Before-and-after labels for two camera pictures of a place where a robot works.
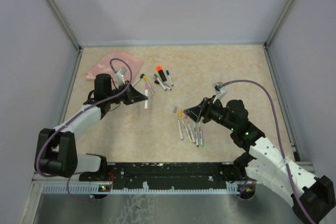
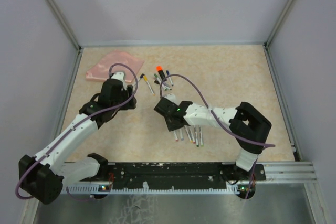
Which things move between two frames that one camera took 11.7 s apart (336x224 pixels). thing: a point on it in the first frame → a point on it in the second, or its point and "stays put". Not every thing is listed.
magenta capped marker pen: (191, 132) stays put
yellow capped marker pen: (191, 141) stays put
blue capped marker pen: (168, 73) stays put
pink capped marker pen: (146, 94) → (176, 137)
